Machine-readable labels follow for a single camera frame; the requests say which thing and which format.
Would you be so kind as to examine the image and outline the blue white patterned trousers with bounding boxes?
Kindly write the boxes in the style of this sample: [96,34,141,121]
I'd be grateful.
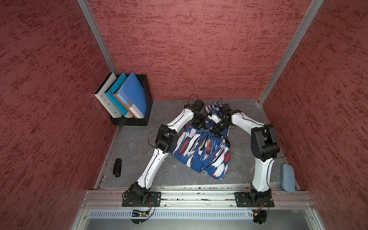
[173,103,231,180]

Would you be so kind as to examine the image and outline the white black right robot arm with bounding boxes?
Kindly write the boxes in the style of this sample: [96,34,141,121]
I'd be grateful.
[211,111,280,201]

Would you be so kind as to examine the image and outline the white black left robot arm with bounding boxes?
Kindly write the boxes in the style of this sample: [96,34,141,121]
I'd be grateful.
[129,108,219,206]

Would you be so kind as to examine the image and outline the black mesh file basket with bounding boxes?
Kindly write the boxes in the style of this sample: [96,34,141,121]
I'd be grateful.
[104,72,153,126]

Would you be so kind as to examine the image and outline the blue book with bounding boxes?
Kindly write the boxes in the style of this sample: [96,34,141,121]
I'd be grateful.
[117,72,147,118]

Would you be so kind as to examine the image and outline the grey blue oval speaker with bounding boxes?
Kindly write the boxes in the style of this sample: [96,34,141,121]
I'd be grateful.
[281,164,296,193]

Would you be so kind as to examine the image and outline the teal book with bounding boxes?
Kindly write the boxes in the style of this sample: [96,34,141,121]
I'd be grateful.
[104,73,133,118]

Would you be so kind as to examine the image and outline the small black remote device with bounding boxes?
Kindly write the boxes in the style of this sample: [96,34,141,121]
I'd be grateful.
[113,158,122,177]

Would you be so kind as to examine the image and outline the white book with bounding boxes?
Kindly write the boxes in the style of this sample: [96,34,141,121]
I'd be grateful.
[94,73,123,118]

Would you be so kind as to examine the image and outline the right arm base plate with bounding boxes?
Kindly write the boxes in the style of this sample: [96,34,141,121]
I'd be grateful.
[234,190,275,208]

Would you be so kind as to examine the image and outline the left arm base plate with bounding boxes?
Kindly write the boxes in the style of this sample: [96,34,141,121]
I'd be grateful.
[121,191,162,208]

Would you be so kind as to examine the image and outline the aluminium front rail frame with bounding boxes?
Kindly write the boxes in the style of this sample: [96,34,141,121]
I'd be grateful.
[72,183,325,230]

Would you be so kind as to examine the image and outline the right aluminium corner post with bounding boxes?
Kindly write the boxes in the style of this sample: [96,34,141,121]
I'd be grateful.
[258,0,324,106]

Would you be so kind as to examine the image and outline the aluminium corner post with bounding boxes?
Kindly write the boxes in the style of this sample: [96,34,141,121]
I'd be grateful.
[258,0,324,106]
[77,0,118,74]

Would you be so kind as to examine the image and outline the left aluminium corner post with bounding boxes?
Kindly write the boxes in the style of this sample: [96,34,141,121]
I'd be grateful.
[77,0,118,74]

